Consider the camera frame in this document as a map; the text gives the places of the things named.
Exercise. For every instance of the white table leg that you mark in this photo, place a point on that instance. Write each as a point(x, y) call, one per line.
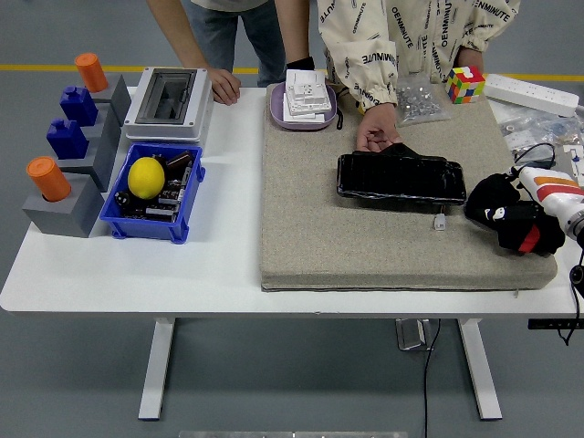
point(157, 365)
point(479, 365)

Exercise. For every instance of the bare-armed person's right forearm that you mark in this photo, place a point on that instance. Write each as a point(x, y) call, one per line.
point(182, 36)

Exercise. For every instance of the bare-armed person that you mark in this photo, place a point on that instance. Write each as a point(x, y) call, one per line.
point(237, 27)

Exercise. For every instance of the white switch plate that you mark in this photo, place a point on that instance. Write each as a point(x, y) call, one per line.
point(301, 116)

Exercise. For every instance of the bare-armed person's left hand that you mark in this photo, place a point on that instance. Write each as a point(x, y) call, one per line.
point(301, 64)

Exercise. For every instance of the person's right hand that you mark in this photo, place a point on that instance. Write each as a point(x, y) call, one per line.
point(378, 125)

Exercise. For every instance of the bare-armed person's right hand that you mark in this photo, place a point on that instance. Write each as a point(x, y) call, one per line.
point(226, 86)

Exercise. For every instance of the white socket plate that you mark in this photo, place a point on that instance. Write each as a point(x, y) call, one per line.
point(308, 89)

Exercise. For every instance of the white power strip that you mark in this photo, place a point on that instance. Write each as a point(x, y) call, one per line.
point(529, 93)

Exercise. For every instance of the brown cylindrical capacitor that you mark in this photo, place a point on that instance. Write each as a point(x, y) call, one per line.
point(179, 159)

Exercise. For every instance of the grey electrical enclosure box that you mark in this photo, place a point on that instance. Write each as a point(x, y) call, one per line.
point(196, 91)

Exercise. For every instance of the grey-brown mat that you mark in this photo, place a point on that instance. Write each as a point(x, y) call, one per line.
point(342, 237)

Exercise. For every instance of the black rectangular panel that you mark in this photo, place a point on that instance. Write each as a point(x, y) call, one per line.
point(401, 178)

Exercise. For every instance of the blue plastic bin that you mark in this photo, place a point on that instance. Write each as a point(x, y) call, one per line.
point(146, 228)

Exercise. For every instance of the round black capacitor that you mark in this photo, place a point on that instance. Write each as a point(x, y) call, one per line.
point(122, 199)

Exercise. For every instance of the person's left forearm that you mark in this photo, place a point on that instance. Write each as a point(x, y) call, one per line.
point(488, 27)

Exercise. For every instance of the clear bag of screws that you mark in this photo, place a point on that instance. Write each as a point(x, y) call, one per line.
point(420, 102)

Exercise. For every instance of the black rag with red patch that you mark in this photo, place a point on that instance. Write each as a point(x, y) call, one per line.
point(493, 191)

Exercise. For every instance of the purple tray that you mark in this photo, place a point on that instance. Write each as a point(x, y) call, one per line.
point(276, 109)

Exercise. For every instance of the white circuit breaker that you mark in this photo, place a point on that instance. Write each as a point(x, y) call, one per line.
point(576, 157)

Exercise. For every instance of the bare-armed person's left forearm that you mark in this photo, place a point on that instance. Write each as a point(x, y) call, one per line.
point(296, 32)

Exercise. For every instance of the multicoloured puzzle cube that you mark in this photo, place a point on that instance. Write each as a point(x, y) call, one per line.
point(465, 86)

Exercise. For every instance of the person's right forearm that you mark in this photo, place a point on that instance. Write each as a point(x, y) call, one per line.
point(365, 77)

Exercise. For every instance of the black table control panel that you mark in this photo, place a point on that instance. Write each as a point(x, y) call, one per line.
point(552, 324)

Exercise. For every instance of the yellow lemon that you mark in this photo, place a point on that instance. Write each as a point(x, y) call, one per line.
point(146, 178)

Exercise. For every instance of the clear plastic parts bags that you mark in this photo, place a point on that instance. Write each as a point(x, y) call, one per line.
point(529, 128)

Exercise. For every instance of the grey base block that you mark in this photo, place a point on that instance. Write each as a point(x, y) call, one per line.
point(64, 216)
point(109, 128)
point(119, 98)
point(102, 169)

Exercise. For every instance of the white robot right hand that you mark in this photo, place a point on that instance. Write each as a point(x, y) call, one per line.
point(552, 191)

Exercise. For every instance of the small white connector plug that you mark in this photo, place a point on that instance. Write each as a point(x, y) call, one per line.
point(440, 222)

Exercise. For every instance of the blue block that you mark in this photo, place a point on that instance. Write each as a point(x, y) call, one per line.
point(67, 139)
point(78, 106)

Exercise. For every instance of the dark circuit board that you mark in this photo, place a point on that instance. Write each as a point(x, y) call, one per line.
point(164, 212)

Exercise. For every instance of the person's left hand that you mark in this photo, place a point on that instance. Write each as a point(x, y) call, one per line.
point(470, 58)

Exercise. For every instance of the silver box under table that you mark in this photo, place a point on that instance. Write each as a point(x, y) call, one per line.
point(410, 335)

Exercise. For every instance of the orange cylinder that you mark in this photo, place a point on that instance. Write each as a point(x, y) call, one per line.
point(91, 72)
point(48, 179)

